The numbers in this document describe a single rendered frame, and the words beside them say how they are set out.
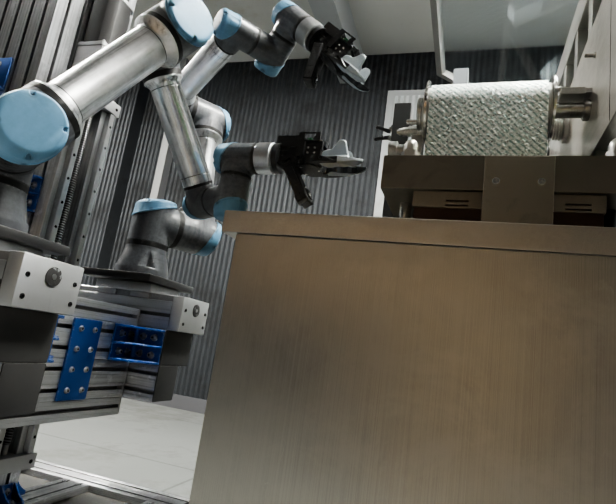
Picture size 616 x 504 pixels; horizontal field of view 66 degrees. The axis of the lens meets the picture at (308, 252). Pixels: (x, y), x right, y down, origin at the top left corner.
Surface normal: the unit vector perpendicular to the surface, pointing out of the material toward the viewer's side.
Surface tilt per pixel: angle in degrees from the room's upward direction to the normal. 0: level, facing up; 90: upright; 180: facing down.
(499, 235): 90
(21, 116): 96
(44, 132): 96
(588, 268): 90
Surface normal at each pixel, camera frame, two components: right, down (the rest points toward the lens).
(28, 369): 0.95, 0.07
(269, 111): -0.28, -0.23
